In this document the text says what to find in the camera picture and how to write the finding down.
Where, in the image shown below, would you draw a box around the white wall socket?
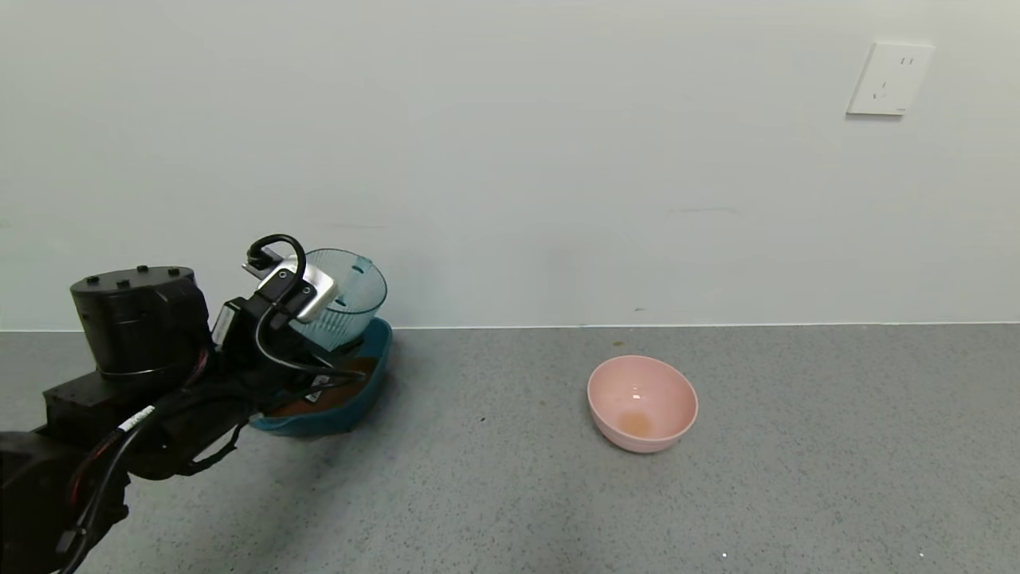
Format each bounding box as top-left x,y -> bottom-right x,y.
845,41 -> 935,117

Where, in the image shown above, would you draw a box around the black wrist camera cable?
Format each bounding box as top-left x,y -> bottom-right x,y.
245,234 -> 369,379

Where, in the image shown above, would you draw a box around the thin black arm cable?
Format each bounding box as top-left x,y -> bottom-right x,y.
56,407 -> 160,574

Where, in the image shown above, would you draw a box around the ribbed clear blue cup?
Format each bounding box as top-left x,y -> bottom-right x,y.
299,249 -> 388,352

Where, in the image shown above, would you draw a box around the pink bowl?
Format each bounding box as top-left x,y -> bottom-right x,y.
587,355 -> 699,454

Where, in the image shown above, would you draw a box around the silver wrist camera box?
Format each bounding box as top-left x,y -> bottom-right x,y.
257,259 -> 339,324

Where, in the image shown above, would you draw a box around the teal plastic basin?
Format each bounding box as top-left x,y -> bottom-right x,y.
249,317 -> 394,437

